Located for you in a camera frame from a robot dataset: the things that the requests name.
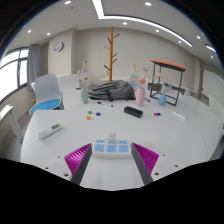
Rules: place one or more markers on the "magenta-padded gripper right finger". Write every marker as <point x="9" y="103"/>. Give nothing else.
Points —
<point x="146" y="159"/>

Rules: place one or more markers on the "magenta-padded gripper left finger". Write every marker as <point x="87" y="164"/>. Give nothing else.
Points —
<point x="77" y="160"/>

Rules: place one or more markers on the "small clear white charger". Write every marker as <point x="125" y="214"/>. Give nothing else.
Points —
<point x="112" y="138"/>

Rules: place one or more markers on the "white remote control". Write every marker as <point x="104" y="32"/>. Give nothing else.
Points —
<point x="49" y="131"/>

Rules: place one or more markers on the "orange round magnet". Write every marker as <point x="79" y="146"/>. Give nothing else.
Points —
<point x="88" y="117"/>

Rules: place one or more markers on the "blue round magnet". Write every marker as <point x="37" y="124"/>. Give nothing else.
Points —
<point x="158" y="114"/>
<point x="98" y="114"/>

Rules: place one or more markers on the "green round magnet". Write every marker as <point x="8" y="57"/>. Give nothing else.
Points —
<point x="90" y="112"/>

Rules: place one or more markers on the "black rectangular case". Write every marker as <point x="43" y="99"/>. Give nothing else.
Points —
<point x="133" y="111"/>

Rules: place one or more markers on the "white whiteboard eraser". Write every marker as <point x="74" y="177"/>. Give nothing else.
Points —
<point x="179" y="115"/>

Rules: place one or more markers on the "thin black pen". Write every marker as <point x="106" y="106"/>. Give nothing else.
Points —
<point x="147" y="99"/>

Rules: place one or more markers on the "blue vase with dried flowers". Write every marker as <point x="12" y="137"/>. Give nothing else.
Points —
<point x="162" y="100"/>

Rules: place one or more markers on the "pink vase with flowers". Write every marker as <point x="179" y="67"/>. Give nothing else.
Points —
<point x="140" y="97"/>

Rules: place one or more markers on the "black white marker pen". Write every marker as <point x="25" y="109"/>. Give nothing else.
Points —
<point x="105" y="104"/>

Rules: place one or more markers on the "green vase with dried flowers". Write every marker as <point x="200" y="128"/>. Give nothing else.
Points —
<point x="84" y="96"/>

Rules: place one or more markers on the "white chair blue seat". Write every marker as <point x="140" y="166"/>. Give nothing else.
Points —
<point x="46" y="90"/>

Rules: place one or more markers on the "grey backpack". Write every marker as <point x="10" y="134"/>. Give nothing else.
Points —
<point x="113" y="89"/>

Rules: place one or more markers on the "grey curtain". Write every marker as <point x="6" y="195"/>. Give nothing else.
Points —
<point x="33" y="66"/>

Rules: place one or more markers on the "window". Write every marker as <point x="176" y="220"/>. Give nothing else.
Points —
<point x="10" y="76"/>

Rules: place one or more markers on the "wooden coat rack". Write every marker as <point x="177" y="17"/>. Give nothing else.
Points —
<point x="111" y="56"/>

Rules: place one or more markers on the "short ceiling light strip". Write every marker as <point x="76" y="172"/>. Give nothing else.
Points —
<point x="210" y="48"/>

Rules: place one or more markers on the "long ceiling light strip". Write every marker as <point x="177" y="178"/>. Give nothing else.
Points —
<point x="146" y="22"/>

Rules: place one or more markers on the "round ceiling spotlights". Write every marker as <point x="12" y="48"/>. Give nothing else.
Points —
<point x="148" y="4"/>

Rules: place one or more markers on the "black frame stand orange top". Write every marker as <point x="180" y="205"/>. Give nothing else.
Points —
<point x="167" y="64"/>

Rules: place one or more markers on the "white wall board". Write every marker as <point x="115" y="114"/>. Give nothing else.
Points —
<point x="213" y="85"/>

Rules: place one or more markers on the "round wall clock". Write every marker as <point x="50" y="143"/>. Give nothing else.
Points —
<point x="58" y="46"/>

